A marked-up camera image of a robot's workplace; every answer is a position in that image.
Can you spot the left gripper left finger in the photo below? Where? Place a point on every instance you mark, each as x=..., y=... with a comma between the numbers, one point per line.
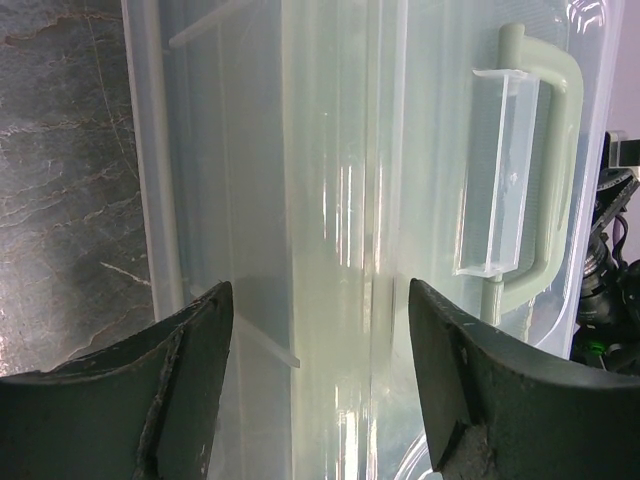
x=143, y=408

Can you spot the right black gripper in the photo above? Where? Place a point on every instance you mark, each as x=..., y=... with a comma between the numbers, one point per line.
x=607, y=337

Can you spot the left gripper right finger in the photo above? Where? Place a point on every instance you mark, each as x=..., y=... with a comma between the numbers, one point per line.
x=495, y=407

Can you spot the green clear-lid toolbox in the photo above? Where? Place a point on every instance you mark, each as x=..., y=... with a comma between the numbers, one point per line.
x=319, y=156

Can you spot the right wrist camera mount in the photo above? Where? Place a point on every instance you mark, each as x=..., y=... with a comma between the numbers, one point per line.
x=619, y=151

